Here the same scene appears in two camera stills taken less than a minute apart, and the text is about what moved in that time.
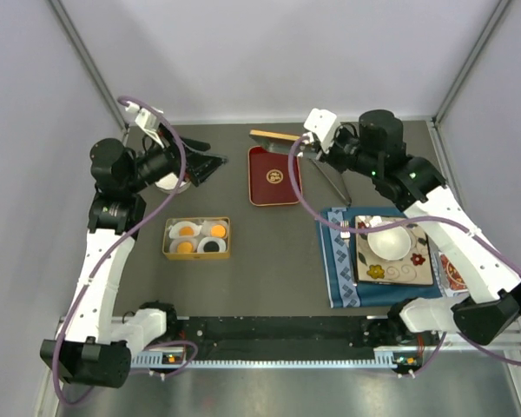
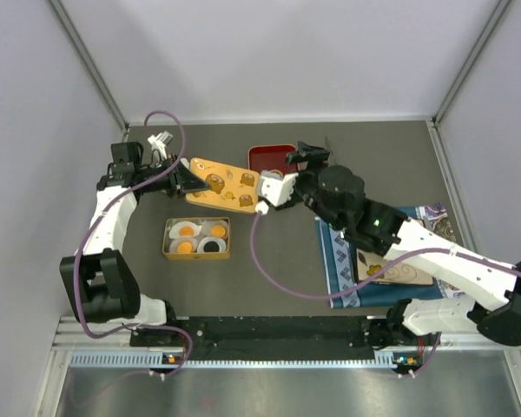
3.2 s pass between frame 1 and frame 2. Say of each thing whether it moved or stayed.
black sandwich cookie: stayed
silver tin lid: moved
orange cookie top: stayed
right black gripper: moved
